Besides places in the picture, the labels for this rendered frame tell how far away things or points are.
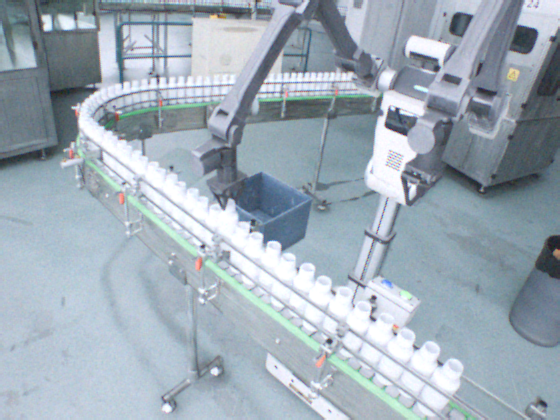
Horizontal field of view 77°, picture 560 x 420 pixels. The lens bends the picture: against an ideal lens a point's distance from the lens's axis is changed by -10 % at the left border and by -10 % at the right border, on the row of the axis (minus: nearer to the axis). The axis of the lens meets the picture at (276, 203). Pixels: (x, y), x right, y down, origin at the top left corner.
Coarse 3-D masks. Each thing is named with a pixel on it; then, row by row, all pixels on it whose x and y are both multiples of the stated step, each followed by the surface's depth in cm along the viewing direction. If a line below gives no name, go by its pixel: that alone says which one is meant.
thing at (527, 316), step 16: (544, 256) 218; (544, 272) 217; (528, 288) 231; (544, 288) 217; (528, 304) 229; (544, 304) 219; (512, 320) 244; (528, 320) 230; (544, 320) 221; (528, 336) 232; (544, 336) 227
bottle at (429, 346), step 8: (424, 344) 81; (432, 344) 82; (416, 352) 84; (424, 352) 80; (432, 352) 82; (416, 360) 82; (424, 360) 80; (432, 360) 80; (416, 368) 81; (424, 368) 80; (432, 368) 80; (400, 376) 88; (408, 376) 84; (424, 376) 81; (400, 384) 87; (408, 384) 84; (416, 384) 83; (424, 384) 83; (400, 392) 87; (416, 392) 85
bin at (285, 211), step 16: (256, 176) 185; (272, 176) 183; (256, 192) 190; (272, 192) 186; (288, 192) 179; (240, 208) 186; (256, 208) 196; (272, 208) 190; (288, 208) 183; (304, 208) 169; (256, 224) 153; (272, 224) 155; (288, 224) 165; (304, 224) 176; (272, 240) 160; (288, 240) 171
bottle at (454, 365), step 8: (448, 360) 78; (456, 360) 78; (440, 368) 80; (448, 368) 76; (456, 368) 78; (432, 376) 80; (440, 376) 78; (448, 376) 76; (456, 376) 76; (440, 384) 77; (448, 384) 77; (456, 384) 77; (424, 392) 82; (432, 392) 80; (448, 392) 77; (424, 400) 82; (432, 400) 80; (440, 400) 79; (448, 400) 80; (424, 408) 82; (440, 408) 81
